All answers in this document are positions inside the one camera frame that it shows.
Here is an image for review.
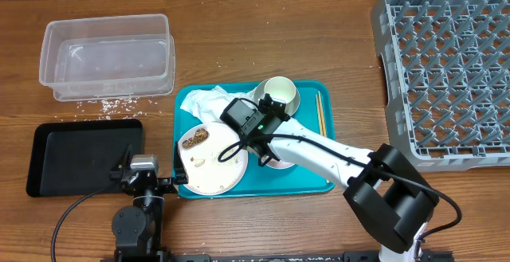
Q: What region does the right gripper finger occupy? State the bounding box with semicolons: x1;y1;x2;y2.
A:
259;93;288;117
257;155;279;167

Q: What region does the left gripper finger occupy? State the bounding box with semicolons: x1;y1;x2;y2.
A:
112;144;132;171
173;142;188;185

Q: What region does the small white bowl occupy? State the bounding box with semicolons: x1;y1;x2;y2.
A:
271;160;294;170

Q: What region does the white cup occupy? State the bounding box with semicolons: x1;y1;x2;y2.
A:
264;76;297;103

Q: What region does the grey bowl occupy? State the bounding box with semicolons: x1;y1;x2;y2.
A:
253;79;300;116

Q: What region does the white round plate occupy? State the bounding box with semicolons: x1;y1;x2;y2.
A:
178;122;249;196

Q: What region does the wooden chopstick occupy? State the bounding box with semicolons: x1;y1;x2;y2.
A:
317;90;328;139
315;93;326;137

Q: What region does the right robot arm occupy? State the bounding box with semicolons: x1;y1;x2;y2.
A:
219;96;439;261

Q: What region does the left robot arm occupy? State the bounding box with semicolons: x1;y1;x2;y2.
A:
110;146;188;262

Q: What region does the grey dishwasher rack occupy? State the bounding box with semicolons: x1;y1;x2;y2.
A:
371;0;509;172

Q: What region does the brown food scrap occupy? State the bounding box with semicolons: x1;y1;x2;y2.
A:
182;128;210;149

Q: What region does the teal serving tray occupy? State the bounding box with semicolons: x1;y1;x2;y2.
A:
174;80;335;197

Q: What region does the black tray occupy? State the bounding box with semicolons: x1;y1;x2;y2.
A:
25;119;143;197

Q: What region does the crumpled white napkin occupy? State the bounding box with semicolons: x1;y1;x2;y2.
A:
180;85;255;123

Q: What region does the clear plastic bin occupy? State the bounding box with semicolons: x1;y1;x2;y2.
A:
39;14;175;102

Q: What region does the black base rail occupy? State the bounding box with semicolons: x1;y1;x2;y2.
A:
167;250;455;262

